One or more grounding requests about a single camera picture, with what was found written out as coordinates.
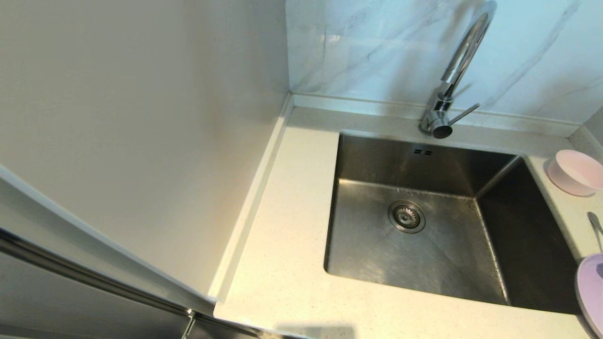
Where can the round metal drain strainer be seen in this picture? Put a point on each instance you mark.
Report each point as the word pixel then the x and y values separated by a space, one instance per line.
pixel 406 216

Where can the pink plastic bowl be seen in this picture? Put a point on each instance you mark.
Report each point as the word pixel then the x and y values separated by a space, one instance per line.
pixel 577 172

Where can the white cabinet side panel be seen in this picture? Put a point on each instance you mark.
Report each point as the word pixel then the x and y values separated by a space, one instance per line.
pixel 141 117

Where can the metal spoon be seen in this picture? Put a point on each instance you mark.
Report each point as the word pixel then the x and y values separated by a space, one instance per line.
pixel 596 223

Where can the grey appliance door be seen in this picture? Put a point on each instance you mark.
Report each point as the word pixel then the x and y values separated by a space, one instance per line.
pixel 56 301

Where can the stainless steel sink basin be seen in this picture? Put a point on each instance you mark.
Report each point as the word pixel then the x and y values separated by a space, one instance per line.
pixel 424 263

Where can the lilac plastic plate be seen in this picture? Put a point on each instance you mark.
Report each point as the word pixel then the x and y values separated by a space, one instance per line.
pixel 591 287

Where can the chrome gooseneck faucet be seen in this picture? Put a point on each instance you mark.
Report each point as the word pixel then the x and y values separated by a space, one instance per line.
pixel 464 52

